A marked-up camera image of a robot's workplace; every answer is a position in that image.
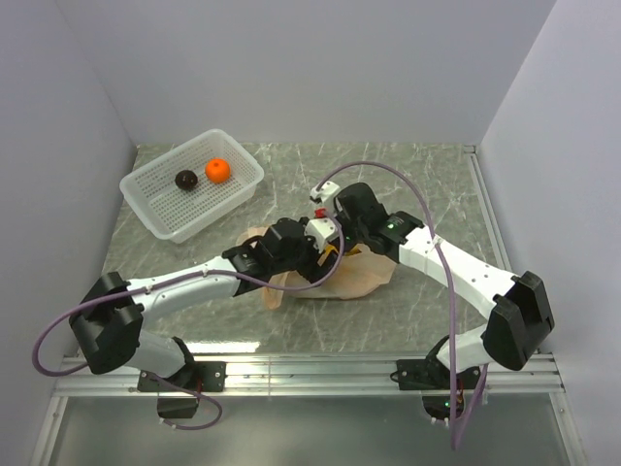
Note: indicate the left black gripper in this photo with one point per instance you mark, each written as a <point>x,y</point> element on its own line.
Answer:
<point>315,273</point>

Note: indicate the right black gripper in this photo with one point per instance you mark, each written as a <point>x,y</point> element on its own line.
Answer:
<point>340,209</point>

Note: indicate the translucent orange plastic bag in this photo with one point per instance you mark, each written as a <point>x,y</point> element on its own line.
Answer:
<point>361,272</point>

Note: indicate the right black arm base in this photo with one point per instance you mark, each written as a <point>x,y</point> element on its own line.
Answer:
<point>425,375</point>

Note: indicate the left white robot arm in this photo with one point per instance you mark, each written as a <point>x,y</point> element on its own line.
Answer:
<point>109,328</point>

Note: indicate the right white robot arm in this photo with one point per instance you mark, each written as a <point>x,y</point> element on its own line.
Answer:
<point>516,308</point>

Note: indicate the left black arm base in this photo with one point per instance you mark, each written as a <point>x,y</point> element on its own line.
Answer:
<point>179,397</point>

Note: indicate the orange tangerine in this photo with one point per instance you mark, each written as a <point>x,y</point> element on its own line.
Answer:
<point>218,170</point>

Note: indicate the dark purple mangosteen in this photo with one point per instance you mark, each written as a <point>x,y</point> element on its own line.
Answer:
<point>186,180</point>

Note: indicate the white perforated plastic basket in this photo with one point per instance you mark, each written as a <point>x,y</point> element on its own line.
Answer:
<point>172,214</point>

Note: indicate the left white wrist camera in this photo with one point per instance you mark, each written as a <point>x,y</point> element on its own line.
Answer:
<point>322,229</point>

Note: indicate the aluminium mounting rail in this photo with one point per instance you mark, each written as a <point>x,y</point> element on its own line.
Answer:
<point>314,374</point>

